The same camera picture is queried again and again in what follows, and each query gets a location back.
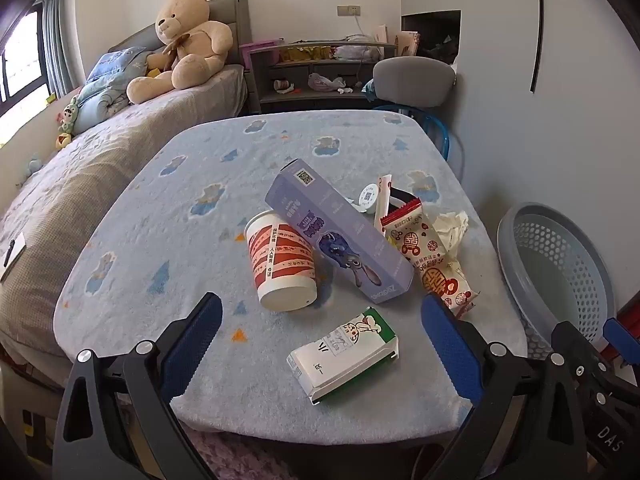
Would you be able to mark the pink gift bag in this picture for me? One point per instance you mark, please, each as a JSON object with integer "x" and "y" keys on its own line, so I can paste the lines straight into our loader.
{"x": 407, "y": 44}

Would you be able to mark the white wardrobe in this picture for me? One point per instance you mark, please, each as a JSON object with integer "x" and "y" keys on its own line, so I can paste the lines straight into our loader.
{"x": 500, "y": 110}

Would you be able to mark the bed with patterned cover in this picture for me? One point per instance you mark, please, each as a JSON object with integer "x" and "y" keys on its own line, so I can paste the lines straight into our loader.
{"x": 75, "y": 185}

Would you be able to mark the white plastic packet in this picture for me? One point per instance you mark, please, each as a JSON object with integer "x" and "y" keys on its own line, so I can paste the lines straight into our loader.
{"x": 369, "y": 194}

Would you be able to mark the purple cartoon rabbit box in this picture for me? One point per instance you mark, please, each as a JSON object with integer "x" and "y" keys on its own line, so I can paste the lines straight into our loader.
{"x": 340, "y": 230}

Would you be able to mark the grey bed headboard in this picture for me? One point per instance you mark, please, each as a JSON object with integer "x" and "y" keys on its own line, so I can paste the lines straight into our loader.
{"x": 227, "y": 10}

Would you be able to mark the blue child chair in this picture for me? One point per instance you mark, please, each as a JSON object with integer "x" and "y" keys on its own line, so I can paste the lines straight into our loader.
{"x": 440, "y": 130}

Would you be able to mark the grey chair backrest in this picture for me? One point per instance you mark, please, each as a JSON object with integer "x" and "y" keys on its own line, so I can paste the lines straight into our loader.
{"x": 415, "y": 80}

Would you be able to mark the pink plastic box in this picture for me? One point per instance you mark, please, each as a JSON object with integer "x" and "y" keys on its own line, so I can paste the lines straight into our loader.
{"x": 250, "y": 52}

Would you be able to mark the window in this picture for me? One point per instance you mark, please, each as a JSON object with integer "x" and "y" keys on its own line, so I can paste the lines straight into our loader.
{"x": 20, "y": 60}

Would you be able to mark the red and white paper cup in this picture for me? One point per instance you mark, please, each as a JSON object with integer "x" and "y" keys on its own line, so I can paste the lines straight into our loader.
{"x": 280, "y": 260}

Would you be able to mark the purple fluffy rug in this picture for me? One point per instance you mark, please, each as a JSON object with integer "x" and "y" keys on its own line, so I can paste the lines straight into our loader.
{"x": 235, "y": 455}

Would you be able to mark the small green plush toy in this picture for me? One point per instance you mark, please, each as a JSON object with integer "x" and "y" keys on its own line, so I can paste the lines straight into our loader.
{"x": 67, "y": 120}

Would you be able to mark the grey curtain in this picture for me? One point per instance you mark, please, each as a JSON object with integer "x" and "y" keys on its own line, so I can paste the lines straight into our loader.
{"x": 60, "y": 35}

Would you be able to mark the white tissue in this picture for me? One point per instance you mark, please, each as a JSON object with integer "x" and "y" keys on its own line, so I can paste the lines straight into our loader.
{"x": 450, "y": 230}

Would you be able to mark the black oval case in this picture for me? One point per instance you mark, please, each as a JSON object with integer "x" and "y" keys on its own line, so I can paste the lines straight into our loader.
{"x": 400, "y": 195}

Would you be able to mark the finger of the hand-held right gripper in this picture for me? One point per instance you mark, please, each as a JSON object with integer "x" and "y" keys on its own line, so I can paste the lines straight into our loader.
{"x": 620, "y": 332}
{"x": 570, "y": 340}

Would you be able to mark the red and white snack packet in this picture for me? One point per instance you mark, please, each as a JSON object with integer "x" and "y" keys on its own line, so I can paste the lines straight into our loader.
{"x": 430, "y": 255}

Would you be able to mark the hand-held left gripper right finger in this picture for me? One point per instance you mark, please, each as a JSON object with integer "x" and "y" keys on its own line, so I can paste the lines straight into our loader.
{"x": 450, "y": 350}

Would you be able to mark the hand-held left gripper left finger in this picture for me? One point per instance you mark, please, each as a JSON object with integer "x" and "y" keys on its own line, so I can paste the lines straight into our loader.
{"x": 192, "y": 345}

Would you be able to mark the grey perforated plastic basket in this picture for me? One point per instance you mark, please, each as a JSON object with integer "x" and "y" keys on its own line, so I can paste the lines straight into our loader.
{"x": 550, "y": 280}

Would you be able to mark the pink plastic bag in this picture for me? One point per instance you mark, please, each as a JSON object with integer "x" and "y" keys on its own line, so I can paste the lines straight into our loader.
{"x": 322, "y": 82}

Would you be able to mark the golden foil packets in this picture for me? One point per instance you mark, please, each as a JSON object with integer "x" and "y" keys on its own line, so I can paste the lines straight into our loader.
{"x": 305, "y": 54}

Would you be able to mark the green and white milk carton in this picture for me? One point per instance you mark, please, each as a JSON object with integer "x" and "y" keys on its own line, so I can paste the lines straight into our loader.
{"x": 340, "y": 360}

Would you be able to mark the grey shelf unit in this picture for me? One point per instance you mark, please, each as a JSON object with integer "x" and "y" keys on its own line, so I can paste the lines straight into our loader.
{"x": 310, "y": 102}

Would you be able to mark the playing card box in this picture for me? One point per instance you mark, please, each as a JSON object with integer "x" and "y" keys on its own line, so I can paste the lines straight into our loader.
{"x": 382, "y": 200}

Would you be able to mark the white plastic bag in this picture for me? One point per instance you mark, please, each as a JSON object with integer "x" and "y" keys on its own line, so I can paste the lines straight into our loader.
{"x": 355, "y": 50}

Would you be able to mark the large beige teddy bear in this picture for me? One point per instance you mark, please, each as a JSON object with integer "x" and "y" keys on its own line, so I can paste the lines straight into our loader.
{"x": 195, "y": 50}

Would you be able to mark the white notebook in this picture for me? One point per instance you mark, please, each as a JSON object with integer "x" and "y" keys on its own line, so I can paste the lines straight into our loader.
{"x": 12, "y": 255}

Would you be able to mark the folded blue quilt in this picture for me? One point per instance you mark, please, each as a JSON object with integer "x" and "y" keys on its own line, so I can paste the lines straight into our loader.
{"x": 102, "y": 105}

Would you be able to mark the wall socket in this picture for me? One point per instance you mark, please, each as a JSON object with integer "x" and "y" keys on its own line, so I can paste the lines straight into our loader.
{"x": 349, "y": 10}

